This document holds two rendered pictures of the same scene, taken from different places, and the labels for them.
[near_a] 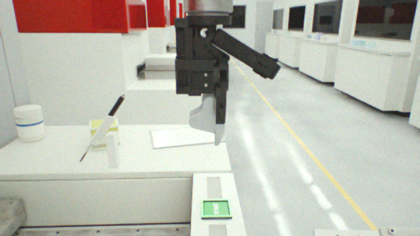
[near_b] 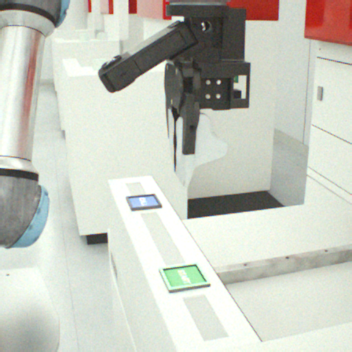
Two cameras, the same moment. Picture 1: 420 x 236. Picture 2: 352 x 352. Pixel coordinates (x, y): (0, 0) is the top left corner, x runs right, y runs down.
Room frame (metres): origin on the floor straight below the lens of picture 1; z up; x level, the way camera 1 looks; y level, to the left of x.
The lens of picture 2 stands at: (1.02, -0.15, 1.31)
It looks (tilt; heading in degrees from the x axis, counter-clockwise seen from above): 20 degrees down; 167
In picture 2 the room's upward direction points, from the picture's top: straight up
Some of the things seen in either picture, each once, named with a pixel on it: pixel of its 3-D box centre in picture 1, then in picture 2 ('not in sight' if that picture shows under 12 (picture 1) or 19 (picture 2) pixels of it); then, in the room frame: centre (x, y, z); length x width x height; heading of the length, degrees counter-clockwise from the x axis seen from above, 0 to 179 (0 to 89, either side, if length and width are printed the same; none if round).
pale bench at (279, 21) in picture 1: (284, 30); not in sight; (11.63, -2.70, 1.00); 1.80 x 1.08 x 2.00; 2
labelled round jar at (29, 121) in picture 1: (30, 123); not in sight; (0.85, 0.53, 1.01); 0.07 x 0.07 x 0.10
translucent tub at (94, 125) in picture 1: (105, 133); not in sight; (0.80, 0.30, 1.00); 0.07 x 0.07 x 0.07; 20
